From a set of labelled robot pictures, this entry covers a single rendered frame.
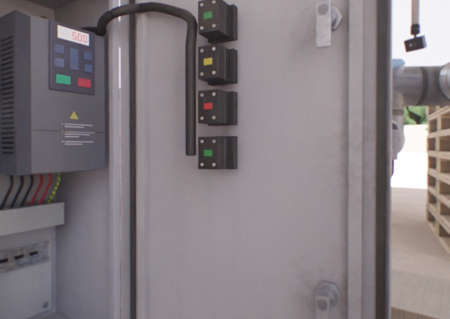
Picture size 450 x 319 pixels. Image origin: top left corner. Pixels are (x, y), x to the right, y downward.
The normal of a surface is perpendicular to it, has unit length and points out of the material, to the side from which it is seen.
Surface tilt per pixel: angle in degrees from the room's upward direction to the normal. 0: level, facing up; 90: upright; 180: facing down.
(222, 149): 90
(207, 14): 90
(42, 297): 90
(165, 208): 90
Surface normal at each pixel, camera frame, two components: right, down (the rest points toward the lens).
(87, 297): -0.58, 0.01
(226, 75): 0.88, 0.00
